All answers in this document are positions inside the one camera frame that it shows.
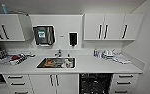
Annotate stainless steel dishwasher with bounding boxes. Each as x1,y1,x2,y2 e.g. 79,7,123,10
79,73,114,94

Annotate black soap dispenser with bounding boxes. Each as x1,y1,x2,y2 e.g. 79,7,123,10
68,31,79,48

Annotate chrome faucet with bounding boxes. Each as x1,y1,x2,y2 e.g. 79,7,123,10
55,49,63,58

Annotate white cup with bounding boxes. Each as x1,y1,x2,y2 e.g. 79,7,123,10
64,59,74,68

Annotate steel kitchen sink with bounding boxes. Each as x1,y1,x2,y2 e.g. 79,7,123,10
36,57,77,70

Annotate blue label bottle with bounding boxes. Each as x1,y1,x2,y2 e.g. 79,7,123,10
93,49,98,57

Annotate small white bottle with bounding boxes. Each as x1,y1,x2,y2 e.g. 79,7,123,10
97,50,102,58

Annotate orange bowl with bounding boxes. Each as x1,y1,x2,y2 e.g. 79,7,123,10
45,59,57,67

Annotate white containers cluster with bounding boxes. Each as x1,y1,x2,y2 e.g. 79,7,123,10
101,48,115,59

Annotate paper towel dispenser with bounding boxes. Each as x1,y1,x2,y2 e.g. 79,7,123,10
32,25,56,47

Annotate white under-sink cabinet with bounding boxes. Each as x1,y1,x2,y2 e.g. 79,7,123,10
29,73,80,94

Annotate white narrow drawer unit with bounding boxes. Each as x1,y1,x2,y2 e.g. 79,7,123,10
111,72,139,94

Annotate small red dish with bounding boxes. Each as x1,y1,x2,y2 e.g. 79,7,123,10
10,55,21,63

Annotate white drawer unit beside microwave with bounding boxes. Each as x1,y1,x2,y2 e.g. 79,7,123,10
0,73,34,94

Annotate light blue bottle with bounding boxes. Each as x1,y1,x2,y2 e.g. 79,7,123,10
1,3,8,15

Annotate white three-door wall cabinet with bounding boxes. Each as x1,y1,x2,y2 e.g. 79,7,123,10
82,13,144,42

